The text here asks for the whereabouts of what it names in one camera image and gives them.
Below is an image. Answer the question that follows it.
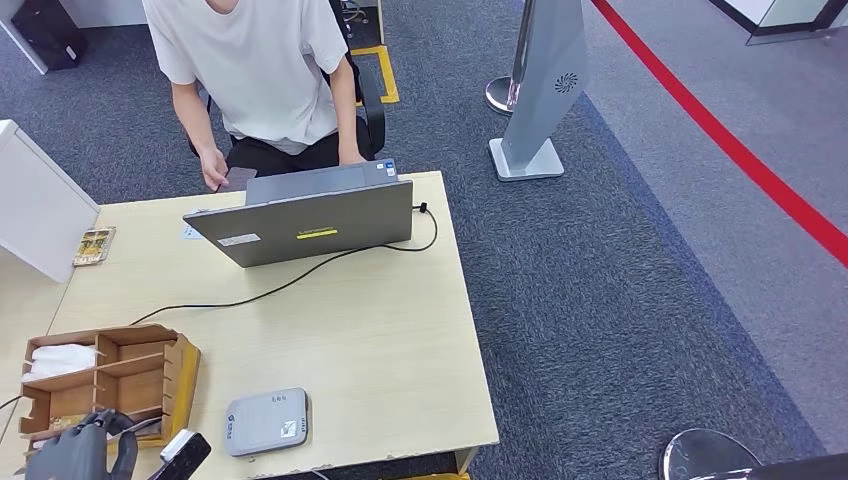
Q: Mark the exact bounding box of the black box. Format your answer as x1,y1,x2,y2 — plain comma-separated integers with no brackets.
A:
9,0,89,73

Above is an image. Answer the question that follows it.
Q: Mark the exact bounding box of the grey laptop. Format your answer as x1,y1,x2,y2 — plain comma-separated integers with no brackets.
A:
182,158,415,270

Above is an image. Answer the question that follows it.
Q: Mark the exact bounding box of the grey card reader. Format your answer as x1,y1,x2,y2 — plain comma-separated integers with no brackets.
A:
223,387,311,459

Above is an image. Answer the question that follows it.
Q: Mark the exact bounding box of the black office chair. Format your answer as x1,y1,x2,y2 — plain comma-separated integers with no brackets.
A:
187,0,388,161

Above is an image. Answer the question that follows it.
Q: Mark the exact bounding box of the grey standing sign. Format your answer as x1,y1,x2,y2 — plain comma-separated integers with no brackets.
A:
488,0,590,183

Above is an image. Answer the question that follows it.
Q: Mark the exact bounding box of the chrome stanchion post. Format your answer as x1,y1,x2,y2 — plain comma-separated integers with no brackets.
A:
484,0,537,118

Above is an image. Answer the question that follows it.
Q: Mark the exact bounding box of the gold patterned card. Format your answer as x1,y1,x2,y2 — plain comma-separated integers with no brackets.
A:
71,226,117,268

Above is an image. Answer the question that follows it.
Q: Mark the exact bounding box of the person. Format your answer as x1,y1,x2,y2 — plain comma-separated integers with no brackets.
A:
140,0,370,178

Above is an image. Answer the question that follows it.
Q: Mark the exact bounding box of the white ID card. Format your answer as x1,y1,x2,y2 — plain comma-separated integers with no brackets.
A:
180,209,212,241

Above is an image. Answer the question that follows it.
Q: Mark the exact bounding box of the white partition box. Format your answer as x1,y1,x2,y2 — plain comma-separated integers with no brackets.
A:
0,119,102,285

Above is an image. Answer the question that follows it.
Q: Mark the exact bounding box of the black laptop power cable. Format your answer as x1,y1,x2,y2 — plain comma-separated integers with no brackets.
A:
129,201,441,327

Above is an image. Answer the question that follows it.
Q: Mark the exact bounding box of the white furniture leg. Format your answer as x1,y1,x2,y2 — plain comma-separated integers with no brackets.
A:
0,0,50,77

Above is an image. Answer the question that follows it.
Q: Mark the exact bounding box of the black curved panel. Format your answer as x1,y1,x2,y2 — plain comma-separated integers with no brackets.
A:
695,453,848,480

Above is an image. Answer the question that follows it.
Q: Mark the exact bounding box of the wooden compartment organizer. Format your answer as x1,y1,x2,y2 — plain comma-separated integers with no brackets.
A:
18,323,202,465

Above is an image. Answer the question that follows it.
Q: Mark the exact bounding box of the chrome dome base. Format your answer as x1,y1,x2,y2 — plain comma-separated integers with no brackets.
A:
660,427,764,480

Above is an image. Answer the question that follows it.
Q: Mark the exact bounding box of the white glass cabinet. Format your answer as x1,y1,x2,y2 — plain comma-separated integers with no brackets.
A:
705,0,848,48

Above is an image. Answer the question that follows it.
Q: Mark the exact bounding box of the white plastic bag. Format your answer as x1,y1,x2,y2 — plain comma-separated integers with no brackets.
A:
21,343,99,385

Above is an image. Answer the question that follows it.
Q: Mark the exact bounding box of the person's right hand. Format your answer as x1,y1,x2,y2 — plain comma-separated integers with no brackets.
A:
197,146,231,194

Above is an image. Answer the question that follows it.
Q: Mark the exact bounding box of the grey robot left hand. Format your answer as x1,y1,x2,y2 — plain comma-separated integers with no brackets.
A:
25,408,140,480

